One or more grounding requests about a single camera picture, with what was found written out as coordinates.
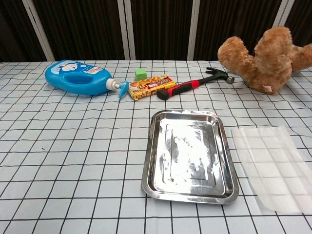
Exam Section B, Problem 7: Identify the translucent white paper sheet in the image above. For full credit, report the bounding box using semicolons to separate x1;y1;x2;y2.
230;125;308;215

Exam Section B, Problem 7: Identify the dark screen panel white frame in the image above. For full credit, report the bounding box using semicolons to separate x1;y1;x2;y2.
187;0;291;61
0;0;56;63
273;0;312;49
124;0;200;61
21;0;136;61

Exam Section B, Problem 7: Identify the silver metal tray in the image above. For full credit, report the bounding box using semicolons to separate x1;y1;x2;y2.
141;109;239;205

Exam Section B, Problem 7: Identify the brown teddy bear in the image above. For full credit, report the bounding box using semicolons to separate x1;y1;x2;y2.
217;26;312;96

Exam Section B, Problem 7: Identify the green cube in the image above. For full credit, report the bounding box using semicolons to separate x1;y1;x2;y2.
134;68;147;80

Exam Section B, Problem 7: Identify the blue detergent bottle with pump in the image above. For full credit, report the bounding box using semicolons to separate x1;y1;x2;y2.
44;59;129;99

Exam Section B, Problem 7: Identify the table with white checkered tablecloth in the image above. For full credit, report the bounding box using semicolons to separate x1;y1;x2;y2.
0;59;312;234

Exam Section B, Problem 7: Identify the red black claw hammer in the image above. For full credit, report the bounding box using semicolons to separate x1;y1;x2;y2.
156;67;235;101

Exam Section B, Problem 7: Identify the yellow curry roux box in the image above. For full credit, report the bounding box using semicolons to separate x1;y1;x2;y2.
127;74;176;101

